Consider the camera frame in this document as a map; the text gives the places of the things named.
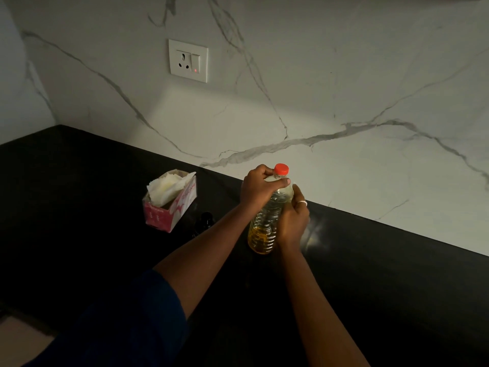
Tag black small bottle cap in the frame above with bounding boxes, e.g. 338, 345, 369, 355
194, 211, 215, 238

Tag person's right hand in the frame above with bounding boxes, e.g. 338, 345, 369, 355
276, 183, 311, 253

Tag large clear plastic oil bottle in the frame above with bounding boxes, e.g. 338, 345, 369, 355
247, 173, 295, 255

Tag white tissues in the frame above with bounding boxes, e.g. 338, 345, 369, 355
146, 171, 197, 207

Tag white wall socket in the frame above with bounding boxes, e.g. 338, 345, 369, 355
168, 38, 209, 84

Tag black countertop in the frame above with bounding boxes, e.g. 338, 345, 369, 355
0, 124, 489, 367

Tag person's left forearm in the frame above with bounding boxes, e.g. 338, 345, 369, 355
152, 204, 257, 320

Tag person's left hand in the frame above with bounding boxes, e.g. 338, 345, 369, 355
239, 164, 292, 213

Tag pink tissue box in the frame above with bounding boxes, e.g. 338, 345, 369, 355
142, 169, 198, 233

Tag person's right forearm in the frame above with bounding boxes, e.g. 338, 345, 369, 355
278, 248, 371, 367

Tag beige lower cabinet front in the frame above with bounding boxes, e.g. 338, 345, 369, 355
0, 313, 56, 367

